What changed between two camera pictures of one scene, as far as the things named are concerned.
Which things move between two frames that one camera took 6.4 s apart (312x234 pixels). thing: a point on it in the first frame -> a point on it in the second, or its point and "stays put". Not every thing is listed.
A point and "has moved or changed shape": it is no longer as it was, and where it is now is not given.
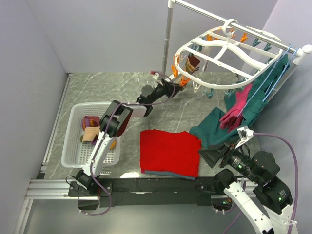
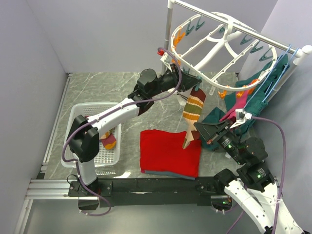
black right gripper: (210, 156) -> (208, 131)
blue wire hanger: (268, 76) stays put
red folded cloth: (163, 151) stays put
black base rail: (117, 192) stays put
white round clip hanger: (226, 57) has moved or changed shape
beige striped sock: (191, 64) -> (192, 112)
